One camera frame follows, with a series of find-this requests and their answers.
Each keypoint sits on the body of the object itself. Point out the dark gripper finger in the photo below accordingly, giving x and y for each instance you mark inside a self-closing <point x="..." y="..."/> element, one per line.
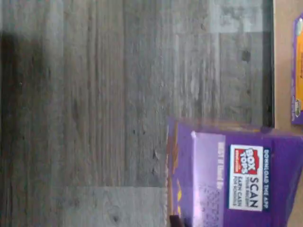
<point x="176" y="221"/>

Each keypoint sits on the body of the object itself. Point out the purple Annie's chocolate grahams box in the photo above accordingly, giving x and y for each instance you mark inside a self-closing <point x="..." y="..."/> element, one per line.
<point x="236" y="177"/>

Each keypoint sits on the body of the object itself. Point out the purple Annie's honey grahams box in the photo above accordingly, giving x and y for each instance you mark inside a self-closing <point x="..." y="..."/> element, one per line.
<point x="298" y="71"/>

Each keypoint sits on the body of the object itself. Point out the brown wooden shelf board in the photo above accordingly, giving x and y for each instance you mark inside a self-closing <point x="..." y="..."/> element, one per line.
<point x="282" y="59"/>

